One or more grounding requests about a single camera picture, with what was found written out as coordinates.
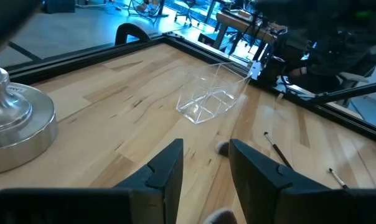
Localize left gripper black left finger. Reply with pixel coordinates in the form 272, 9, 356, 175
0, 138, 184, 224

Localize black chair back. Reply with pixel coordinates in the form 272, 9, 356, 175
114, 22, 151, 46

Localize black powder brush brown bristles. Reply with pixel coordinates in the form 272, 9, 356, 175
215, 140, 231, 157

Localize black table edge frame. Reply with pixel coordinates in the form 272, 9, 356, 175
2, 30, 376, 150

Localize black brush round fluffy head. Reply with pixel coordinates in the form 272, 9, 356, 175
202, 208, 238, 224

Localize black frame strut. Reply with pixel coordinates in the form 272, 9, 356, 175
306, 80, 376, 106

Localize silver table lamp white shade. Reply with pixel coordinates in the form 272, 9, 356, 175
0, 0, 59, 177

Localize long thin black makeup brush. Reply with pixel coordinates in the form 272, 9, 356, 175
328, 168, 350, 190

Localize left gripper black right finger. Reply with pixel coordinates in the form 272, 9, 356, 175
228, 139, 376, 224

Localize small thin black makeup brush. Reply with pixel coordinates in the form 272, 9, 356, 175
263, 131, 294, 170

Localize wooden background desk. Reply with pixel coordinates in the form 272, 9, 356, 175
215, 11, 279, 50

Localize clear acrylic organizer box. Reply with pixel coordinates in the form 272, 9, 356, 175
175, 62, 253, 124

